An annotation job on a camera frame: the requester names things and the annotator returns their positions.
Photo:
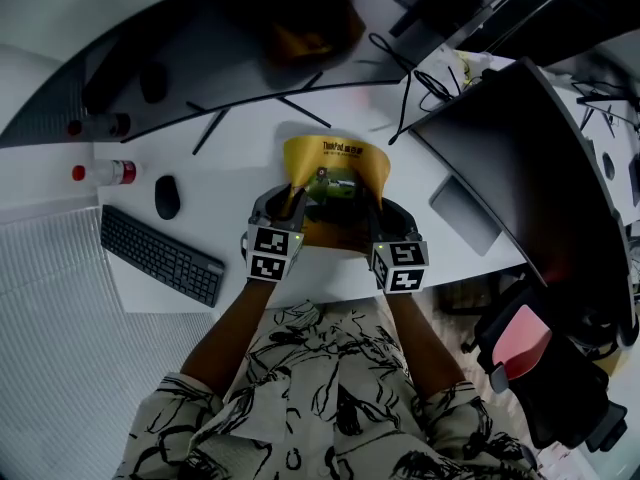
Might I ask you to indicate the black monitor with grey base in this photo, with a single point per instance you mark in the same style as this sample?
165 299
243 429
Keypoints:
525 168

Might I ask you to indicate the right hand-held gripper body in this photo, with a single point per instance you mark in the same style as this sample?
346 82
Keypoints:
402 267

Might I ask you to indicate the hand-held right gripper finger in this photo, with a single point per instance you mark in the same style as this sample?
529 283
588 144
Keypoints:
395 208
375 223

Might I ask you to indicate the white ribbed partition panel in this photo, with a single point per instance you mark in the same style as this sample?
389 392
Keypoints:
60 343

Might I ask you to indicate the person's white black-patterned shirt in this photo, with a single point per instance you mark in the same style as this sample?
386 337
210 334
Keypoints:
320 408

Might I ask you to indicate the black office chair red cushion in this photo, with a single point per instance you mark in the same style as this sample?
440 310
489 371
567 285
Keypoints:
550 368

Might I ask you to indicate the white desk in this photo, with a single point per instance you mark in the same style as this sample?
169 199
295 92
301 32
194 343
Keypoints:
350 118

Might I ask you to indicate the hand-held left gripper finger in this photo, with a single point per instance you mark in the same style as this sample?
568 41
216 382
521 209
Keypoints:
299 210
283 199

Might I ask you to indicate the white crumpled plastic bag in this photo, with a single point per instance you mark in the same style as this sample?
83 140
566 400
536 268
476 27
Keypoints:
467 65

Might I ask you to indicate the large curved black monitor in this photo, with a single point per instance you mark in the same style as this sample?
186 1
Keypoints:
225 28

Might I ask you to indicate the clear bottle with red cap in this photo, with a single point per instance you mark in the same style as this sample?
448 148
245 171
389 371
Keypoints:
112 172

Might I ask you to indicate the black monitor stand legs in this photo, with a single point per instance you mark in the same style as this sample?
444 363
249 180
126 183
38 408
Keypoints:
300 108

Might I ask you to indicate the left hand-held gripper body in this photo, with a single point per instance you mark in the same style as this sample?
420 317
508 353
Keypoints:
270 253

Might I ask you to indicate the yellow mouse pad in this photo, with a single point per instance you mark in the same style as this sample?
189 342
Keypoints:
327 160

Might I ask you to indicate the black keyboard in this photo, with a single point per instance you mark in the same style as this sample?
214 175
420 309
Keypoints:
160 255

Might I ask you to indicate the grey monitor base plate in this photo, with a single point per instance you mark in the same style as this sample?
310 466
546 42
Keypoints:
465 215

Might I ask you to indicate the person's left forearm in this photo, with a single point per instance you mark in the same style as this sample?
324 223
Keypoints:
235 328

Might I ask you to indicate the person's right forearm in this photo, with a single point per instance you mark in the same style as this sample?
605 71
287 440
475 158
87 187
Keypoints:
420 343

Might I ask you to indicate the black computer mouse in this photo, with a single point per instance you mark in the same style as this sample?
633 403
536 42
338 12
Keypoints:
167 197

